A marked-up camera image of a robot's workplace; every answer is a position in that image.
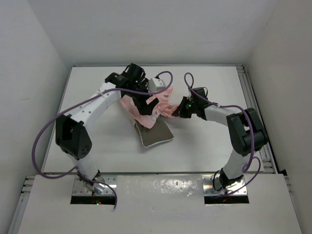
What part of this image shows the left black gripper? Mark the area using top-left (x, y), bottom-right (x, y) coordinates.
top-left (126, 79), bottom-right (158, 115)

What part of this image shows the pink cartoon print pillowcase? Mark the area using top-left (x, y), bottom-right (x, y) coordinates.
top-left (120, 85), bottom-right (181, 130)

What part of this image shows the grey orange dotted pillow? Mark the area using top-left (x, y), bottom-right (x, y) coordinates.
top-left (135, 118), bottom-right (174, 148)

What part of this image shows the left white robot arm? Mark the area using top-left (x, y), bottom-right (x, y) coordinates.
top-left (56, 63), bottom-right (166, 194)

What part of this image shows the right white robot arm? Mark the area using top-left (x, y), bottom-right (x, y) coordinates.
top-left (172, 87), bottom-right (269, 190)

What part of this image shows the white front cover board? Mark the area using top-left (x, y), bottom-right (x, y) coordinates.
top-left (19, 174), bottom-right (301, 234)

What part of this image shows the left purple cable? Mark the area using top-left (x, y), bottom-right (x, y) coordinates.
top-left (32, 71), bottom-right (175, 210)

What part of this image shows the purple cable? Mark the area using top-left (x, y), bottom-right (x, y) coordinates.
top-left (32, 71), bottom-right (175, 210)
top-left (183, 72), bottom-right (261, 195)

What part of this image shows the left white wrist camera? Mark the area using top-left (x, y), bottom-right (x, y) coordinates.
top-left (148, 78), bottom-right (166, 94)

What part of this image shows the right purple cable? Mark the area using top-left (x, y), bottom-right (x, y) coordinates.
top-left (183, 72), bottom-right (261, 195)

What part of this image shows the right aluminium frame rail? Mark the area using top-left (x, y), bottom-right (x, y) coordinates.
top-left (235, 64), bottom-right (277, 174)

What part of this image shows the aluminium frame rail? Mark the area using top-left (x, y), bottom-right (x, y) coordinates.
top-left (7, 176), bottom-right (35, 234)
top-left (235, 64), bottom-right (277, 174)

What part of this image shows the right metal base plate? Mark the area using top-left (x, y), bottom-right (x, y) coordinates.
top-left (202, 174), bottom-right (249, 196)

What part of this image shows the metal base plate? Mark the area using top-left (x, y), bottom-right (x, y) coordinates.
top-left (202, 174), bottom-right (249, 196)
top-left (72, 175), bottom-right (117, 196)

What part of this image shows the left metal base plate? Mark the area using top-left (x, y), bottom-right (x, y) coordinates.
top-left (72, 175), bottom-right (117, 196)

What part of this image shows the left aluminium frame rail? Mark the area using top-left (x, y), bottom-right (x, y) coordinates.
top-left (7, 176), bottom-right (35, 234)

